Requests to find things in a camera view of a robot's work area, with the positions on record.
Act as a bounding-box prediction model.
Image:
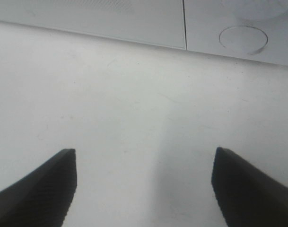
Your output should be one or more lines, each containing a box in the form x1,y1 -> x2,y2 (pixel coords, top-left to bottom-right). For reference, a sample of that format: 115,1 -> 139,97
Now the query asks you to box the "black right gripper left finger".
0,148 -> 77,227

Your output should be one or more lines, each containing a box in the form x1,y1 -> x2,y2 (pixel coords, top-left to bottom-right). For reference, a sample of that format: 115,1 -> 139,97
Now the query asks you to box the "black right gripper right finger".
211,147 -> 288,227

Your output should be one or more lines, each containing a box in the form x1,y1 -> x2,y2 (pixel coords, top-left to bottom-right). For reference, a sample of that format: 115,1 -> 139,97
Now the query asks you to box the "round white door release button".
219,26 -> 268,55

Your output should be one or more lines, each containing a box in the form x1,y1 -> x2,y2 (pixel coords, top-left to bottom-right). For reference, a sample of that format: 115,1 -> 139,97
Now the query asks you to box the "white microwave door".
0,0 -> 186,49

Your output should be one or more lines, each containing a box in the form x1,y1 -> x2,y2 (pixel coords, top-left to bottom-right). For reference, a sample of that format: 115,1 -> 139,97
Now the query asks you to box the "white microwave oven body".
0,0 -> 288,66

